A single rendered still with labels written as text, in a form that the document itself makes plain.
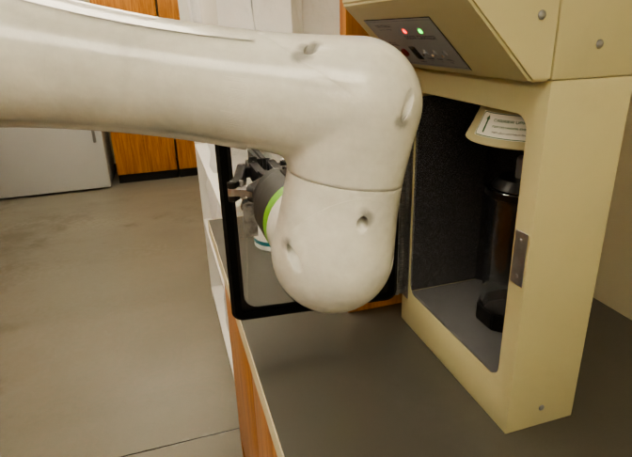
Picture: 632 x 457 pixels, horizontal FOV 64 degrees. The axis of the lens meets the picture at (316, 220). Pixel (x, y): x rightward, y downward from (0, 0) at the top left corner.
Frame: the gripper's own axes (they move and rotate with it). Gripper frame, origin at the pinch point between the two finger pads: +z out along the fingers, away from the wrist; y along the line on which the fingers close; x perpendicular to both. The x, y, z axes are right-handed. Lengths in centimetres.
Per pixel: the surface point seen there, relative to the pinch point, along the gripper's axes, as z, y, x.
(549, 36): -29.4, -25.3, -17.4
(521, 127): -20.6, -30.4, -6.2
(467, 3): -28.7, -16.1, -20.6
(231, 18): 111, -15, -23
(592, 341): -16, -54, 34
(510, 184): -16.3, -33.1, 2.9
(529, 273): -29.5, -26.6, 9.5
